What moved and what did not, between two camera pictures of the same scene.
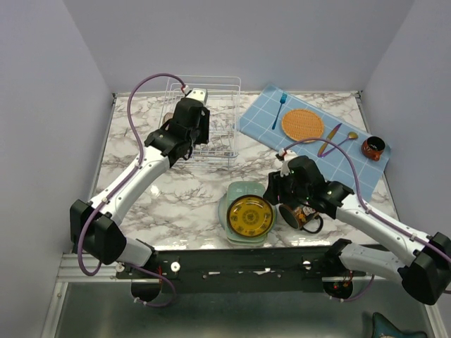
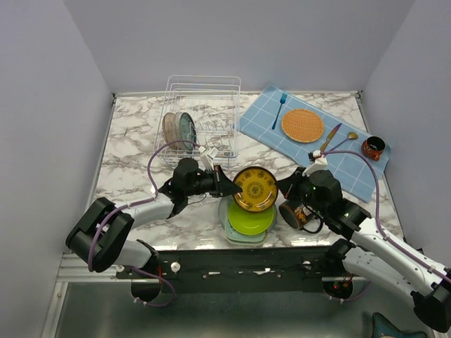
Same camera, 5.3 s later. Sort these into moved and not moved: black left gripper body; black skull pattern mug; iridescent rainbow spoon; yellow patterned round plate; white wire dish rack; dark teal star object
Moved: black left gripper body; yellow patterned round plate
Not moved: white wire dish rack; dark teal star object; black skull pattern mug; iridescent rainbow spoon
